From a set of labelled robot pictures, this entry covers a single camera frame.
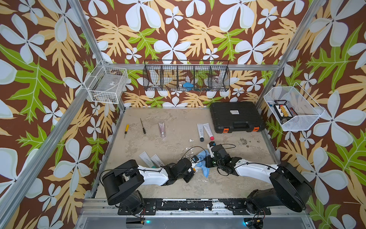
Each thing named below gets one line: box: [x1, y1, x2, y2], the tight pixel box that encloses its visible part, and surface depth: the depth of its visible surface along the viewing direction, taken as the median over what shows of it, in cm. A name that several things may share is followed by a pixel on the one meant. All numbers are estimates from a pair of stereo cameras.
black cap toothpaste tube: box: [150, 153, 166, 168], surface depth 92 cm
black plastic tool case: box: [209, 101, 265, 134], surface depth 109 cm
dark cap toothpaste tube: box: [196, 123, 205, 143], surface depth 106 cm
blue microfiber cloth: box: [193, 149, 211, 178], surface depth 87 cm
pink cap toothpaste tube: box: [202, 122, 215, 141], surface depth 106 cm
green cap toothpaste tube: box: [139, 150, 157, 169], surface depth 92 cm
